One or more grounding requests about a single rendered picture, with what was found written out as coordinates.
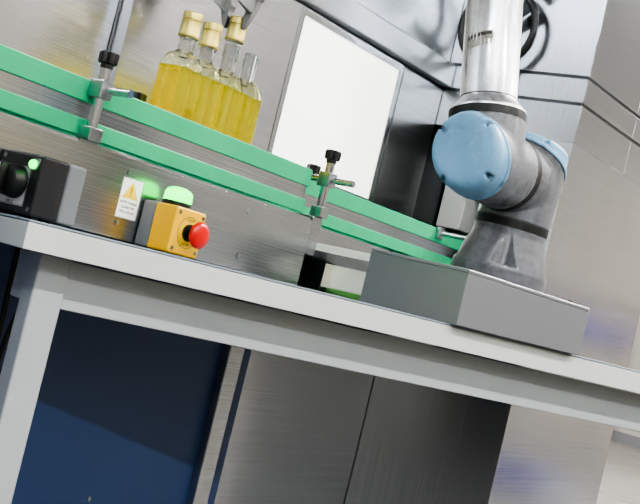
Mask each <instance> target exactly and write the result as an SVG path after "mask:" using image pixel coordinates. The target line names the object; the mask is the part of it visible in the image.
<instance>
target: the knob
mask: <svg viewBox="0 0 640 504"><path fill-rule="evenodd" d="M27 184H28V172H27V170H26V168H25V167H24V166H23V165H20V164H16V163H14V164H13V163H9V162H6V161H2V160H0V193H1V194H3V195H5V196H6V197H9V198H17V197H19V196H20V195H21V194H22V193H23V192H24V191H25V189H26V187H27Z"/></svg>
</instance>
